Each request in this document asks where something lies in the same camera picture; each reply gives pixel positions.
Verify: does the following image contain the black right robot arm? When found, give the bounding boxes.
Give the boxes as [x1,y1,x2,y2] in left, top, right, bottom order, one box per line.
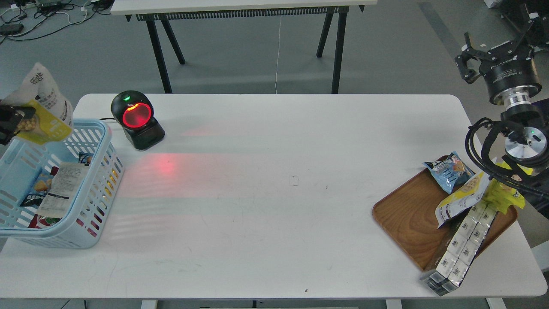
[455,4,549,216]

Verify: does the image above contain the white snack packet in basket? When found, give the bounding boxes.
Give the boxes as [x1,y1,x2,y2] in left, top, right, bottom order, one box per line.
[36,162,90,218]

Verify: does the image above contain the yellow white snack pouch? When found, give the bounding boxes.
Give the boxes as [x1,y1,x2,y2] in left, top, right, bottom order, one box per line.
[1,62,74,145]
[434,172,491,227]

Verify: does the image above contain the white wrapped box multipack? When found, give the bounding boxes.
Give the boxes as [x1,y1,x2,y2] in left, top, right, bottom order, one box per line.
[419,201,499,297]

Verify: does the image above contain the red snack bag in basket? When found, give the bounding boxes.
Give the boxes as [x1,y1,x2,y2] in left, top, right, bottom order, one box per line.
[28,215,61,229]

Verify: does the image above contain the yellow cartoon snack bag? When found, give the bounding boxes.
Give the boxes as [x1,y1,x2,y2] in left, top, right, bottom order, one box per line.
[483,179,526,214]

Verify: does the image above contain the background table with black legs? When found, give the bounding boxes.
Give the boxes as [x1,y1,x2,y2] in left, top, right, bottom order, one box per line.
[110,0,377,94]

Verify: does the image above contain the black barcode scanner red window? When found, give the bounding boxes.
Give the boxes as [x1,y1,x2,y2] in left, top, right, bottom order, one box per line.
[111,90,165,151]

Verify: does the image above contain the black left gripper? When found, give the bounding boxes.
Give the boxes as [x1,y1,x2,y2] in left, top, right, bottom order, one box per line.
[0,107,36,146]

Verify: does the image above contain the white hanging cable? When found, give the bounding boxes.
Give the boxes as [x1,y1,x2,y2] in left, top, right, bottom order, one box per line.
[274,16,282,94]

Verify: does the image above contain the light blue plastic basket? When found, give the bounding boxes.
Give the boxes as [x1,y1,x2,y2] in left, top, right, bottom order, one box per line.
[0,118,125,248]

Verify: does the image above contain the brown wooden tray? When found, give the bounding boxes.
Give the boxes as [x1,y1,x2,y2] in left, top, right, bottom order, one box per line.
[373,168,518,271]

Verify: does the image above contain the black cables on floor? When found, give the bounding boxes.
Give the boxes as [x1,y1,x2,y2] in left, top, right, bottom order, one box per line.
[0,0,114,43]

